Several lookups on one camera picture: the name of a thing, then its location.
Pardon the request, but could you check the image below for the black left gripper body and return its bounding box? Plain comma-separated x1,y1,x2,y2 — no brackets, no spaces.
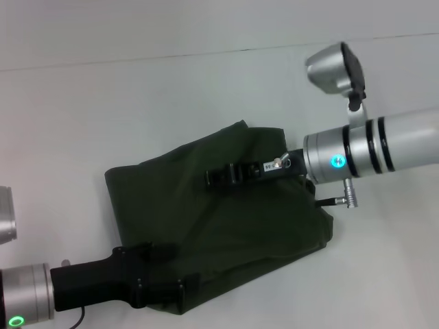
49,245,152,312

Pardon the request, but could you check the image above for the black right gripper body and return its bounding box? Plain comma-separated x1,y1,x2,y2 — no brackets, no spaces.
252,147,309,182

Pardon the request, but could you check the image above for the dark green FREE t-shirt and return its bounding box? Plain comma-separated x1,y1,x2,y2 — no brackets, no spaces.
104,119,335,315

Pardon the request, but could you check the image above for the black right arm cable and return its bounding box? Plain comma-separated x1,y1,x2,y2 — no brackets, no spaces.
301,175,356,208

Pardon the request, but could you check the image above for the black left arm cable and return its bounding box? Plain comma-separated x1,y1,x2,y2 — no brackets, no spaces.
67,306,86,329

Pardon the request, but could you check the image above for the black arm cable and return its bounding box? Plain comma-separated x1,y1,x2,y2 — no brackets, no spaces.
67,306,86,329
301,175,356,208

